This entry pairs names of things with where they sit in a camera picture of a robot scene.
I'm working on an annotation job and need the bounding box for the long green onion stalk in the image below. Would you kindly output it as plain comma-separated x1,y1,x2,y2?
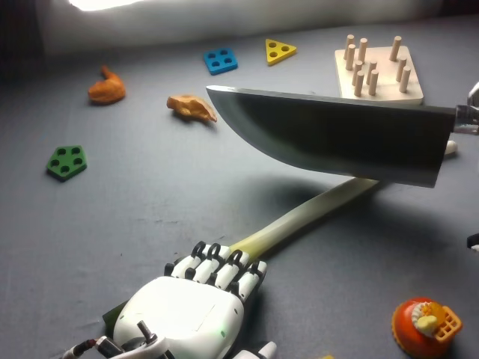
103,140,460,335

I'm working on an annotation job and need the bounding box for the orange fried chicken wing toy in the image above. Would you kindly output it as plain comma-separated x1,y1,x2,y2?
166,93,219,124

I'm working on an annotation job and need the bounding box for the orange fried chicken leg toy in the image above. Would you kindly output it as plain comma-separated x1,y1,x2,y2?
88,65,126,105

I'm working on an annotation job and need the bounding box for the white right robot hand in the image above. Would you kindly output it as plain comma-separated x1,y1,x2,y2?
466,80,479,254

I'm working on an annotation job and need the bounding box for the orange cake toy with waffle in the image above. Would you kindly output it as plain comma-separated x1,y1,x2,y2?
391,297,464,359

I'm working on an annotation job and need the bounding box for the green pentagon five-hole block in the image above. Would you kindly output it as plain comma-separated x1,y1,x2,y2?
46,144,88,183

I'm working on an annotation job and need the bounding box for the wooden peg board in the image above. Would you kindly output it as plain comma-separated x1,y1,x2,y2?
334,34,425,107

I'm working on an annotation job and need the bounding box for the blue square four-hole block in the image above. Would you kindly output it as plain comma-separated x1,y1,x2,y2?
203,47,240,76

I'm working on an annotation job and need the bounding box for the yellow triangle three-hole block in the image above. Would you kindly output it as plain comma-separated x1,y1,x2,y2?
264,38,298,67

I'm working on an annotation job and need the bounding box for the left robot arm with wires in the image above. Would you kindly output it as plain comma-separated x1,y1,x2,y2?
59,320,168,359

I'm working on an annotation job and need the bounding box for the kitchen knife with steel blade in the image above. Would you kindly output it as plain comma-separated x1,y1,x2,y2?
205,85,479,189

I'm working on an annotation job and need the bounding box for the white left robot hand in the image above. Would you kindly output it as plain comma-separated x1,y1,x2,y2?
112,241,278,359

